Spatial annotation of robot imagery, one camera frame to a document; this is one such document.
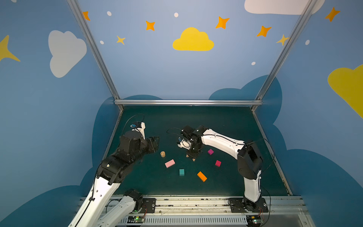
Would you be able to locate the controller board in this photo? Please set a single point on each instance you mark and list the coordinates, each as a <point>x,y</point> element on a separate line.
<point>253,221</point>
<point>138,220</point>

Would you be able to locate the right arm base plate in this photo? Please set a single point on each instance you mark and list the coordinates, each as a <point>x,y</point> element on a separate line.
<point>240,205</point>

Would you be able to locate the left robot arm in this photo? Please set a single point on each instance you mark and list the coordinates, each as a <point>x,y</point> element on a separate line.
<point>110,174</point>

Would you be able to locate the back aluminium frame bar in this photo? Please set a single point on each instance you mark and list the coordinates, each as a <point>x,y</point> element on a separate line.
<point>139,102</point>

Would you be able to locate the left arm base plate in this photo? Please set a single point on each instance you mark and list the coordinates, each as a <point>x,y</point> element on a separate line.
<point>148,205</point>

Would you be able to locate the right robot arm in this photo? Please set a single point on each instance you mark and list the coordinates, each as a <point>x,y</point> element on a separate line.
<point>248,156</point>

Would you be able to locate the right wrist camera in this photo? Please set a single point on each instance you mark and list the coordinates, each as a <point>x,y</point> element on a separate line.
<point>186,137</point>

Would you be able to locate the magenta cube lower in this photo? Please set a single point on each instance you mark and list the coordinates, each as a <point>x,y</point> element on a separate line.
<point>218,163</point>

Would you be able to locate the right controller board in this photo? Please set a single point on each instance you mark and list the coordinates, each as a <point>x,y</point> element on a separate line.
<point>253,221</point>

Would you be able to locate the left controller board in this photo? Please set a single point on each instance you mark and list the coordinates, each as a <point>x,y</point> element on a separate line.
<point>138,220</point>

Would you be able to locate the right aluminium frame post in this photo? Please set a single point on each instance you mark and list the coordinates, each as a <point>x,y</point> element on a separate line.
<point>297,30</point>

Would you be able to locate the aluminium frame post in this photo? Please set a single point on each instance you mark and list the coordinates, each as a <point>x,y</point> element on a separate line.
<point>297,30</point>
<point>82,22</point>

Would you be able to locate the orange rectangular block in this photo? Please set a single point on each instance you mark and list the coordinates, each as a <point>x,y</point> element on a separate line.
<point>201,176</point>

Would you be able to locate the aluminium front rail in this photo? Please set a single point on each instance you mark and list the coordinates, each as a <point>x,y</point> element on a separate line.
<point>214,211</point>

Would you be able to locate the pink rectangular block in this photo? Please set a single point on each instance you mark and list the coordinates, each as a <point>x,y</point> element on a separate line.
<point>169,163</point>

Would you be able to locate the left aluminium frame post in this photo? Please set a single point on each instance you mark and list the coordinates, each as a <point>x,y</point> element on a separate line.
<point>82,22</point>

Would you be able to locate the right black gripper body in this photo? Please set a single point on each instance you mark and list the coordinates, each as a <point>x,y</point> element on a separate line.
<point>191,152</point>

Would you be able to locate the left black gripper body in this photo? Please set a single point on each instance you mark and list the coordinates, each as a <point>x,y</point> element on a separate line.
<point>152,144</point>

